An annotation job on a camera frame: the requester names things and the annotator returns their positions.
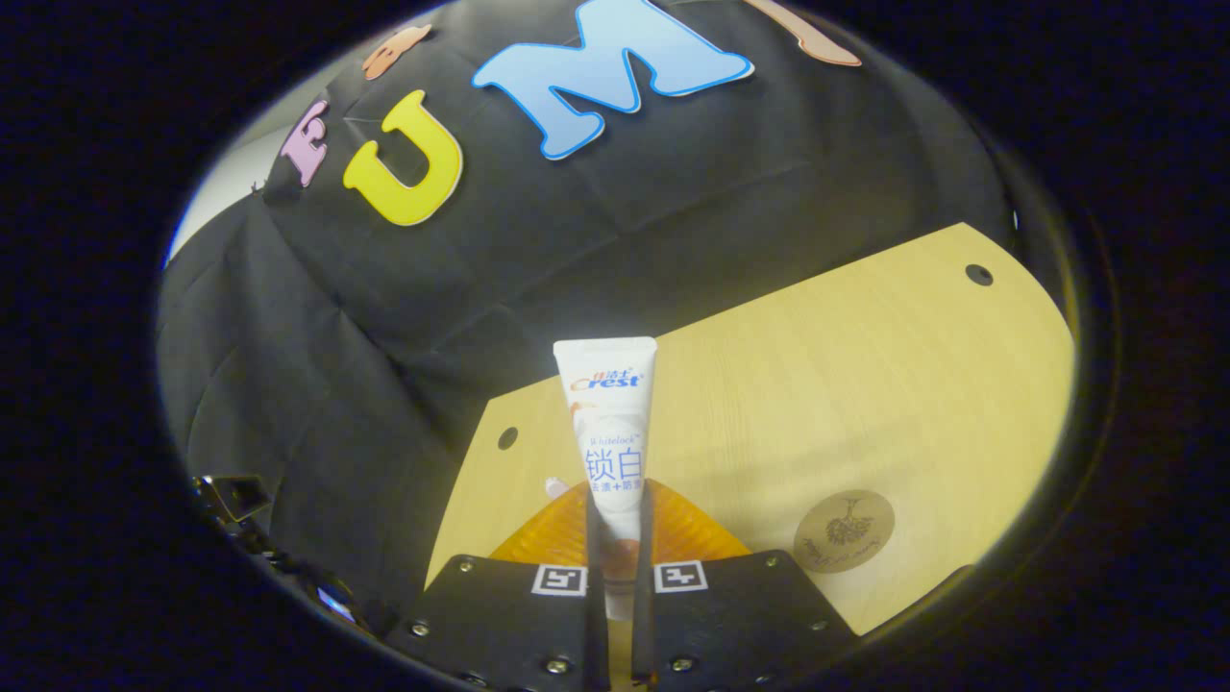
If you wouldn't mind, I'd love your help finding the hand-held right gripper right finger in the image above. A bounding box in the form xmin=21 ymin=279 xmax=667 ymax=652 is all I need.
xmin=629 ymin=479 xmax=858 ymax=692

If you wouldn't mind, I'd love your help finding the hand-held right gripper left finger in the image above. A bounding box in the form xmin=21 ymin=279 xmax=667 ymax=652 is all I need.
xmin=384 ymin=481 xmax=608 ymax=692

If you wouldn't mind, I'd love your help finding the round cork coaster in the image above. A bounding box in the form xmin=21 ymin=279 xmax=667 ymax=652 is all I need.
xmin=794 ymin=489 xmax=896 ymax=575

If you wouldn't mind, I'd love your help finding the white toothpaste tube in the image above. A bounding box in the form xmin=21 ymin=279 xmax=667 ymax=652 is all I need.
xmin=553 ymin=336 xmax=659 ymax=616

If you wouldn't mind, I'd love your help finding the light wooden desktop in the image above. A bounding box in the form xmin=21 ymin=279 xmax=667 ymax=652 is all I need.
xmin=425 ymin=222 xmax=1077 ymax=637

